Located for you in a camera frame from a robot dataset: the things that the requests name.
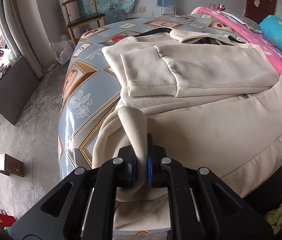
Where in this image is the dark grey cabinet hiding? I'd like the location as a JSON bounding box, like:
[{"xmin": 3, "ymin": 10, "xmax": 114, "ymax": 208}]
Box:
[{"xmin": 0, "ymin": 57, "xmax": 39, "ymax": 125}]

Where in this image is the grey window curtain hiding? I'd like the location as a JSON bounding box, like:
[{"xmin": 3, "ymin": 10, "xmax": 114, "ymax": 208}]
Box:
[{"xmin": 0, "ymin": 0, "xmax": 53, "ymax": 79}]

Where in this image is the small brown white box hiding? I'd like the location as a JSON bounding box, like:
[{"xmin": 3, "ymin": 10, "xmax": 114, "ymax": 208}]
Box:
[{"xmin": 0, "ymin": 153, "xmax": 24, "ymax": 177}]

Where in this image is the white water dispenser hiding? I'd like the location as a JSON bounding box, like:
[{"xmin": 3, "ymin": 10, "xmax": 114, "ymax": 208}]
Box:
[{"xmin": 159, "ymin": 8, "xmax": 177, "ymax": 16}]

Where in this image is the grey lace pillow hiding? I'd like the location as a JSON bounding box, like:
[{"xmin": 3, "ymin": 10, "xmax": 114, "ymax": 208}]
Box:
[{"xmin": 221, "ymin": 10, "xmax": 262, "ymax": 34}]

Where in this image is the blue patterned tablecloth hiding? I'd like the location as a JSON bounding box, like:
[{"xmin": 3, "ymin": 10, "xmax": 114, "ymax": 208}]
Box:
[{"xmin": 58, "ymin": 13, "xmax": 248, "ymax": 179}]

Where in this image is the cream beige coat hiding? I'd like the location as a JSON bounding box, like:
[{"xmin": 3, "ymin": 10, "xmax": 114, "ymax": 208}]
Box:
[{"xmin": 92, "ymin": 29, "xmax": 282, "ymax": 231}]

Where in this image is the red thermos cup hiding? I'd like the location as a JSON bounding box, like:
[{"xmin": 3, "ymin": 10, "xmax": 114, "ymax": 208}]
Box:
[{"xmin": 217, "ymin": 4, "xmax": 225, "ymax": 11}]

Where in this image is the white plastic bag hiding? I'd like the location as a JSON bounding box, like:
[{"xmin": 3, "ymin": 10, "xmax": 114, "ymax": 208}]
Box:
[{"xmin": 50, "ymin": 35, "xmax": 74, "ymax": 65}]

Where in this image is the white wall socket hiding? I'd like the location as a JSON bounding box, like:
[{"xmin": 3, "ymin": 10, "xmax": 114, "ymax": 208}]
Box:
[{"xmin": 134, "ymin": 7, "xmax": 145, "ymax": 12}]

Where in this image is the wooden chair dark seat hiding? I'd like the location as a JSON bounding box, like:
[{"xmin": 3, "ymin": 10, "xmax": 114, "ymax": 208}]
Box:
[{"xmin": 61, "ymin": 0, "xmax": 106, "ymax": 46}]

